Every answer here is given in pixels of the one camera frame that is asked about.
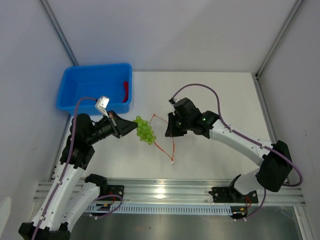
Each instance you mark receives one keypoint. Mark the aluminium mounting rail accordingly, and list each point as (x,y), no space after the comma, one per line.
(193,192)

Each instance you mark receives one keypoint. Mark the clear zip top bag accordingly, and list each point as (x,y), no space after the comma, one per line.
(176,148)

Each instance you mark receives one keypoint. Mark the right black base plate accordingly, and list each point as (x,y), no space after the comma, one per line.
(231,195)

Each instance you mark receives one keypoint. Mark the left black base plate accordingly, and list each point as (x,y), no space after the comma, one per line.
(115,190)

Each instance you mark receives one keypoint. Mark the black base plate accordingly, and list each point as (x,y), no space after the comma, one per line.
(231,195)
(115,190)

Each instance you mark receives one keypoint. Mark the left aluminium frame post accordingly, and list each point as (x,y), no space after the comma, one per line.
(53,20)

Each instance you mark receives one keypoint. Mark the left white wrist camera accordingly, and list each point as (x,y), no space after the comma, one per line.
(101,105)

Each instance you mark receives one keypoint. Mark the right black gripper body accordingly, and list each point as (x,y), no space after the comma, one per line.
(186,123)

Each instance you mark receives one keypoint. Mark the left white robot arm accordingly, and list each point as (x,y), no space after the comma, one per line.
(60,212)

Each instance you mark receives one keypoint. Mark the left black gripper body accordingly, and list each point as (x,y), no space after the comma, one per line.
(105,129)

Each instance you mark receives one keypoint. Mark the right aluminium frame post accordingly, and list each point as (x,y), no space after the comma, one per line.
(282,33)

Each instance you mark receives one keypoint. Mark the aluminium frame post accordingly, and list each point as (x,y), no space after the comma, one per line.
(53,20)
(282,33)

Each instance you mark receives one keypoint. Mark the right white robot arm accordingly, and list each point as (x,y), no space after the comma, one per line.
(272,169)

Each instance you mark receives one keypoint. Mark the green grape bunch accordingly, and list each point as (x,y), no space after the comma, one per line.
(144,131)

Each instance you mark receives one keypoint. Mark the blue plastic bin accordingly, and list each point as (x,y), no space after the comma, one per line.
(95,81)

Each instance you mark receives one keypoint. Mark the red chili pepper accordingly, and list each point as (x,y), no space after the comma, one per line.
(126,91)

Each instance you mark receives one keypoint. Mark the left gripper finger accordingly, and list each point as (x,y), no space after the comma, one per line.
(112,115)
(124,126)

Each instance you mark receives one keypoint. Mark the white slotted cable duct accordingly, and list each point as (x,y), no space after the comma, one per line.
(175,209)

